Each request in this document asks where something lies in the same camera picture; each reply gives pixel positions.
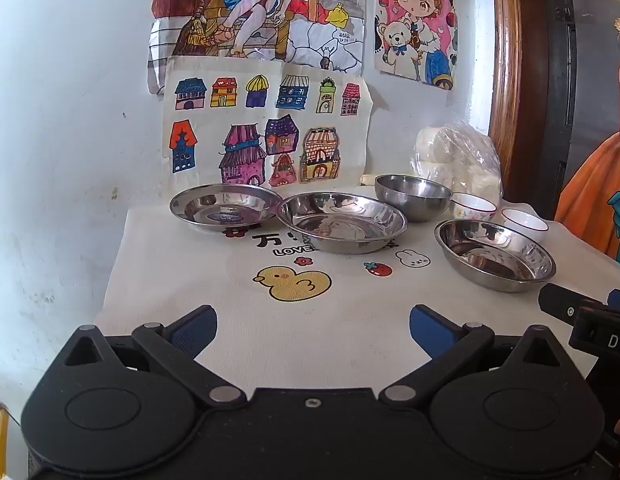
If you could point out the cream stick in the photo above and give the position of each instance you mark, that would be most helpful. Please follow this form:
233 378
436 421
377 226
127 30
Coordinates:
368 180

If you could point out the wooden frame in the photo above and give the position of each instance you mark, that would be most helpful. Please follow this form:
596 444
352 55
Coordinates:
504 60

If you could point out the colourful houses drawing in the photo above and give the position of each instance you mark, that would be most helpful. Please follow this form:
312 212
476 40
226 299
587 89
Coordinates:
250 125

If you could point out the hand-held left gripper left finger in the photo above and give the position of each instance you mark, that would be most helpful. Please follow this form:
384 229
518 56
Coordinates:
195 331

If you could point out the plastic bag of white rolls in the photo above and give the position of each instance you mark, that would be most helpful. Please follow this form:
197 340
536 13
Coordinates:
459 160

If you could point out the steel bowl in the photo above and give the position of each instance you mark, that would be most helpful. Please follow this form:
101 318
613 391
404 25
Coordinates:
414 205

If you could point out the white red-rimmed bowl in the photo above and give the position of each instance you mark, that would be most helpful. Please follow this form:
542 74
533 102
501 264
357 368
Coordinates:
524 221
472 206

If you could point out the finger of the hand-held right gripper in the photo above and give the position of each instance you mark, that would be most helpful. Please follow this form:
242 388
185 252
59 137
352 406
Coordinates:
564 302

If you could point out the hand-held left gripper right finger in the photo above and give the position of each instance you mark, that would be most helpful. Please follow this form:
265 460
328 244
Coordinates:
429 331

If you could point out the girl with teddy bear drawing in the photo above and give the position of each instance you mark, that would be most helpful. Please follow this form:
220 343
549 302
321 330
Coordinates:
414 20

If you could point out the steel plate with blue sticker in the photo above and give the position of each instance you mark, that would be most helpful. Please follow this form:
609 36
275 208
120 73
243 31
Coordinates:
210 205

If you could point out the child with broom drawing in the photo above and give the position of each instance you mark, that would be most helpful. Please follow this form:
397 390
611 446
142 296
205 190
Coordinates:
270 10

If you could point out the printed white tablecloth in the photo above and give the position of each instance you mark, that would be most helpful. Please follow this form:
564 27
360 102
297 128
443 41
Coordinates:
340 300

